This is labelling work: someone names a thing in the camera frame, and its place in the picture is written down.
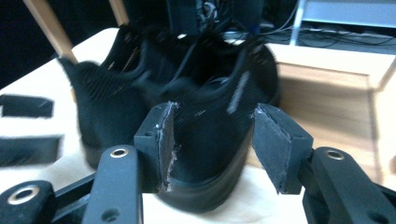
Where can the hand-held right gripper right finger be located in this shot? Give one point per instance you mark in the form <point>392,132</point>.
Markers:
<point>280,146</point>

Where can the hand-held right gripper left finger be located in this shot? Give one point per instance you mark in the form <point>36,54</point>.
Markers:
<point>152,133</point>

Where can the black knit shoe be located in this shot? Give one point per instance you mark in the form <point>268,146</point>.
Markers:
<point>211,130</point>
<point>102,102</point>

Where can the three-tier wooden shoe rack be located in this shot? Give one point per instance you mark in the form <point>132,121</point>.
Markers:
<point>327,109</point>

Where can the white-legged background table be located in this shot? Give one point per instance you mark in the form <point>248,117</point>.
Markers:
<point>348,12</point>

